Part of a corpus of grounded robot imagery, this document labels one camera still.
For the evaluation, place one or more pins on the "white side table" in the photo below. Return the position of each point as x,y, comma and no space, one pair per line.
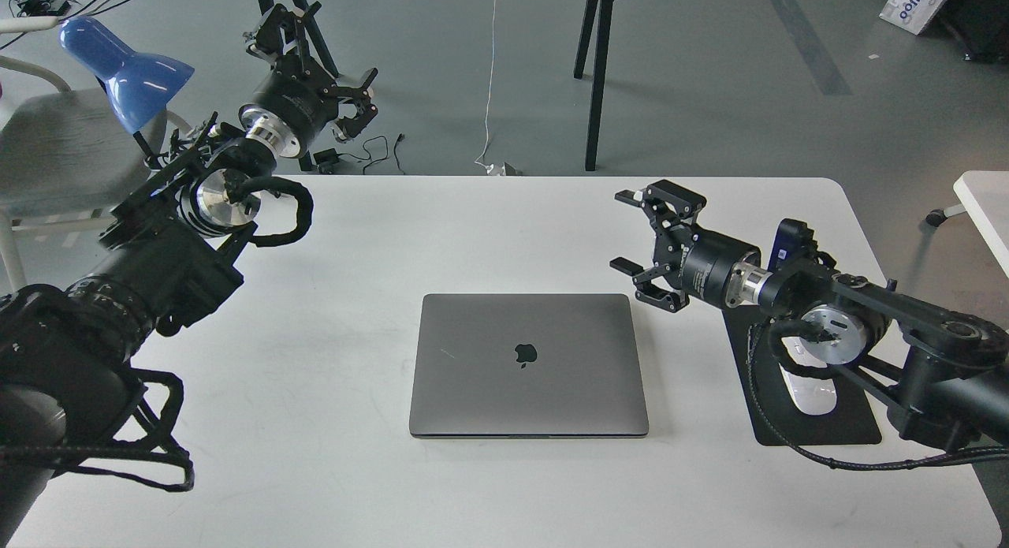
983,195

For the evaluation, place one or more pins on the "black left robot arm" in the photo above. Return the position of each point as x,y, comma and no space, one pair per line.
69,390

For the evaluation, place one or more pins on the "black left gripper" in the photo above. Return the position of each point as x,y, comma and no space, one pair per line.
283,112

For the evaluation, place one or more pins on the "white cardboard box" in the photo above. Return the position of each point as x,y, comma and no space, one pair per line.
912,16

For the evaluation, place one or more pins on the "black mouse pad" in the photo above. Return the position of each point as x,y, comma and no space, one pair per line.
849,422

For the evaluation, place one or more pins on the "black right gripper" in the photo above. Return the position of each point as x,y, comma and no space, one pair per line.
713,268

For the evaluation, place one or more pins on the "white computer mouse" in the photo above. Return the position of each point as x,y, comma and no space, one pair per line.
810,396

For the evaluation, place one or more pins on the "blue desk lamp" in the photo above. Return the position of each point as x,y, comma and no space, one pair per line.
138,85

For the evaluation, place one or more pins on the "grey white chair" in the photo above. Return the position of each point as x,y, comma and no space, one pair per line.
65,157

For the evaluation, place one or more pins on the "black power adapter with cable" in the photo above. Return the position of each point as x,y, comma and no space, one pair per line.
328,161

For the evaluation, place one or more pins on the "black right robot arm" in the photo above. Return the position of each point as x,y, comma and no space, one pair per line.
941,374

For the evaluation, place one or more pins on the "grey laptop notebook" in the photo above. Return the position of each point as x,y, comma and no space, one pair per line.
553,365

